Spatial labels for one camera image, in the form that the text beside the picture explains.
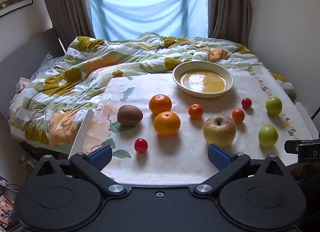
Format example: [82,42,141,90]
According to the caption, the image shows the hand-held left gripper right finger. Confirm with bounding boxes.
[194,144,292,196]

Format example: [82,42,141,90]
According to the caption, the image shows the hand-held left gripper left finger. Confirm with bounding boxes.
[31,144,128,196]

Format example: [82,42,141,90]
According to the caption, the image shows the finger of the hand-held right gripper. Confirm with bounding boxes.
[284,140,300,154]

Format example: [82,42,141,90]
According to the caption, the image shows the green apple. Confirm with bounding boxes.
[265,96,283,116]
[258,124,279,148]

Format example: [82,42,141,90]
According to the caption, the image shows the wrinkled yellow apple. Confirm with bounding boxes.
[203,114,237,147]

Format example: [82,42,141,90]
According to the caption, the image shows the small mandarin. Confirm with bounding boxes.
[232,108,245,123]
[188,103,204,119]

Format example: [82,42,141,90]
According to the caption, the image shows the brown kiwi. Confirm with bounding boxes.
[117,105,144,126]

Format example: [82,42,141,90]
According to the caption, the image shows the large orange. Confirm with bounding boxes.
[154,111,181,137]
[149,94,172,116]

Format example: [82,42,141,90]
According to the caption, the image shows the cream bowl with yellow centre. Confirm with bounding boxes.
[172,61,235,98]

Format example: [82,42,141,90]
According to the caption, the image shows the floral white tablecloth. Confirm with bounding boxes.
[82,65,313,187]

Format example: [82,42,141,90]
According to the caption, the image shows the floral striped blanket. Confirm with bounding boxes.
[9,32,298,148]

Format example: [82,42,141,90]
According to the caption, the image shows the small white box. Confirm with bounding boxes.
[15,77,32,94]

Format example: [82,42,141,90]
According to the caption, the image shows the blue patterned pillow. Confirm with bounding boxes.
[30,52,66,81]

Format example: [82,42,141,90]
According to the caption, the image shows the photo prints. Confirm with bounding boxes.
[0,192,21,230]

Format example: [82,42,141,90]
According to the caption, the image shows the grey bed headboard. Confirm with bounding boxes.
[0,28,66,92]

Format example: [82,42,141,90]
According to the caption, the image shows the grey-brown curtain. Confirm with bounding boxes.
[206,0,252,46]
[39,0,97,47]

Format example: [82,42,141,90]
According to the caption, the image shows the light blue window cloth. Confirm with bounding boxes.
[87,0,209,42]

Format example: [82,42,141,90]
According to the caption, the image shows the black cable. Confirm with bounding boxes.
[310,104,320,120]

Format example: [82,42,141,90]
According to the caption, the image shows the white cable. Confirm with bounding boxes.
[0,176,23,194]

